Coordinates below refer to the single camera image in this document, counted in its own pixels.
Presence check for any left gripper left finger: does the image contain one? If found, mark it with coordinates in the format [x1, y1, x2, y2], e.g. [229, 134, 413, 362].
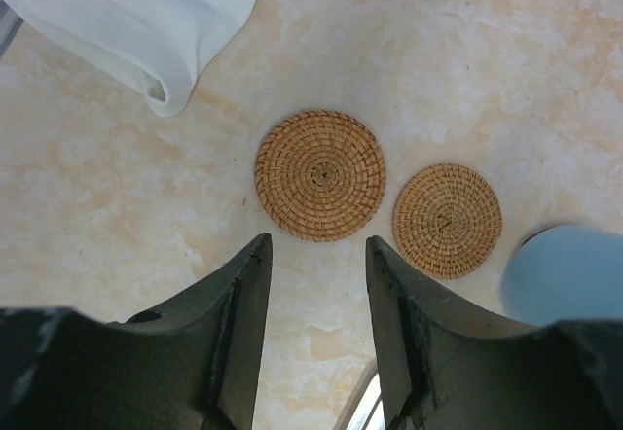
[1, 233, 273, 429]

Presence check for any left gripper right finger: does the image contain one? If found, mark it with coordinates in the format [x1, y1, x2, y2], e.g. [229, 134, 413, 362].
[365, 236, 622, 429]

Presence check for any white folded cloth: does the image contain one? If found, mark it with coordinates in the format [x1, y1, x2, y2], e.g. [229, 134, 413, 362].
[4, 0, 257, 117]

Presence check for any white and blue cup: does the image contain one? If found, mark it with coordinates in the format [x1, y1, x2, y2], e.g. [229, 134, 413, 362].
[500, 225, 622, 327]

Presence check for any woven coaster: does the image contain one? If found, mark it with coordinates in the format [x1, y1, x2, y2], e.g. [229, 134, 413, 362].
[392, 163, 503, 280]
[254, 110, 386, 242]

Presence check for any steel tray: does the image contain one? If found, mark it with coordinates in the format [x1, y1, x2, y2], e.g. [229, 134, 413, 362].
[334, 361, 385, 430]

